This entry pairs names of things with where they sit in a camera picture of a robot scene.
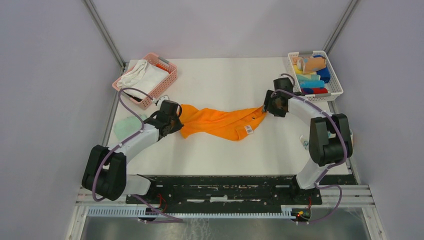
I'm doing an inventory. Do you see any red blue rolled towel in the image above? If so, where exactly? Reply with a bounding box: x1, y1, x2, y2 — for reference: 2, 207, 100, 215
301, 87, 329, 95

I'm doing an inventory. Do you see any white plastic basket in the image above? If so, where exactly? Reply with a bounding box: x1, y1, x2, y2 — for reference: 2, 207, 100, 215
286, 50, 344, 102

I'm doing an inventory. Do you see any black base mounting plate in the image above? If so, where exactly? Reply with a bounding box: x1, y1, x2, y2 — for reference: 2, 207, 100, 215
142, 175, 322, 214

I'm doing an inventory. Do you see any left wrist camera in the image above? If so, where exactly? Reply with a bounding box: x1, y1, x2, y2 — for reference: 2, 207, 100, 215
156, 94, 170, 105

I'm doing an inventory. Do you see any dark blue rolled towel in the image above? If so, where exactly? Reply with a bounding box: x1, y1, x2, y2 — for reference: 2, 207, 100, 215
312, 55, 331, 83

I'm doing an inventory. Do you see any teal rolled towel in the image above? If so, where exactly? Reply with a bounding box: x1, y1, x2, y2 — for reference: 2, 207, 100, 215
296, 74, 321, 82

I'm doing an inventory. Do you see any orange polka dot towel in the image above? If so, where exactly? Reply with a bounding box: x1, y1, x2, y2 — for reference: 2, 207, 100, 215
295, 56, 327, 74

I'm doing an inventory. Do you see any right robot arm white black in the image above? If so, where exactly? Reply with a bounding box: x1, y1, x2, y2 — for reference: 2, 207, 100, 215
263, 77, 353, 204

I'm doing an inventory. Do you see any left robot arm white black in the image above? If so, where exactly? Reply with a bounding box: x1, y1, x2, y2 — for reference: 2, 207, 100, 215
81, 100, 184, 204

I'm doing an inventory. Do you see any yellow rolled towel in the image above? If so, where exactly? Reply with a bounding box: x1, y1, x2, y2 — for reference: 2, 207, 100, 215
293, 65, 317, 75

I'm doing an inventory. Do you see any white slotted cable duct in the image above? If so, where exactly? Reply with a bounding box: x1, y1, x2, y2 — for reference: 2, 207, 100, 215
87, 206, 295, 220

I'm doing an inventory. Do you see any white cloth in basket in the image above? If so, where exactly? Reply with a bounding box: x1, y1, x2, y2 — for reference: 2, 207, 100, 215
116, 59, 169, 97

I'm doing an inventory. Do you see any mint green folded towel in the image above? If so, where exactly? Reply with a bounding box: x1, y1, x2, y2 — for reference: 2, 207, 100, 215
113, 114, 147, 142

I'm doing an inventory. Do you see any patterned white blue towel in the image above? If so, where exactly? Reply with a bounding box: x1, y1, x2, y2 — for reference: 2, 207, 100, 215
299, 131, 354, 150

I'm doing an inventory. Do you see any red item in basket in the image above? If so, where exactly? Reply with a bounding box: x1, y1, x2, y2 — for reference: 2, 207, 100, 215
155, 64, 169, 72

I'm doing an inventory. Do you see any light blue rolled towel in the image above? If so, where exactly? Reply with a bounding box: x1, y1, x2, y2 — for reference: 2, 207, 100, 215
298, 80, 325, 89

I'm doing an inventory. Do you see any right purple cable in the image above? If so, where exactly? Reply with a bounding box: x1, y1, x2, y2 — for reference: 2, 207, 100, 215
269, 73, 349, 225

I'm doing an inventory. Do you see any bright orange towel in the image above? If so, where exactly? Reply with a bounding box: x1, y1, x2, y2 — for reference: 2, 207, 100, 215
179, 104, 267, 141

